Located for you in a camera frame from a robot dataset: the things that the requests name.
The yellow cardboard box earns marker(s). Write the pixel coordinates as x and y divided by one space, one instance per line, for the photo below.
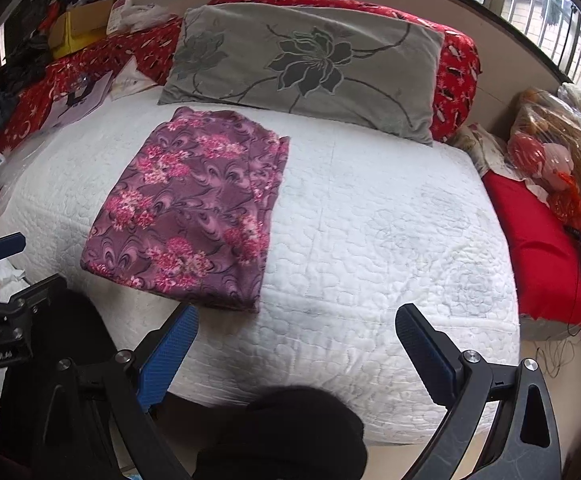
78 28

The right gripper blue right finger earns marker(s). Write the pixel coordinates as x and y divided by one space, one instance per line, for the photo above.
523 440

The white quilted mattress cover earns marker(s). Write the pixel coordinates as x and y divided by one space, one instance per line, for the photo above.
364 223

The purple floral blouse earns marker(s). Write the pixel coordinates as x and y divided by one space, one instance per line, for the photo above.
190 217

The bagged stuffed toys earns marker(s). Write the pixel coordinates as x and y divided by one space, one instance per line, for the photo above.
545 148

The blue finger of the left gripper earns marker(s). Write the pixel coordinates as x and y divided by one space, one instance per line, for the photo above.
11 245

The white plastic bag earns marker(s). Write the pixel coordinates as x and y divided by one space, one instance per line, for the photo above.
138 18

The grey floral pillow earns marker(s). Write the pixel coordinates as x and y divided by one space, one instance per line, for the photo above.
336 64

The red cushion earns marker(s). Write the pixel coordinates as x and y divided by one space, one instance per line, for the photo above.
546 259

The red patterned quilt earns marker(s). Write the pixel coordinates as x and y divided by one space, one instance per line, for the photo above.
153 48

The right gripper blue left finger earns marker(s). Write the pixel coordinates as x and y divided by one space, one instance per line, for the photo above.
77 440

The clear plastic packet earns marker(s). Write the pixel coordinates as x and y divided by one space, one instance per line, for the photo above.
130 81

